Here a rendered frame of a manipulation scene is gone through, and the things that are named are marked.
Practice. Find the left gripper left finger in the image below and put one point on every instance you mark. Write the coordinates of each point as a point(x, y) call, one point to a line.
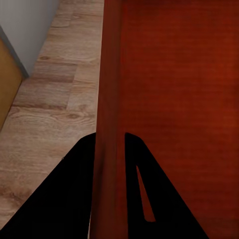
point(60, 208)

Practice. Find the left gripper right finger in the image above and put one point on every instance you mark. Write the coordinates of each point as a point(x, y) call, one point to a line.
point(173, 218)

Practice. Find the storage box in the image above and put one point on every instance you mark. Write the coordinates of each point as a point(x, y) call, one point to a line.
point(169, 74)

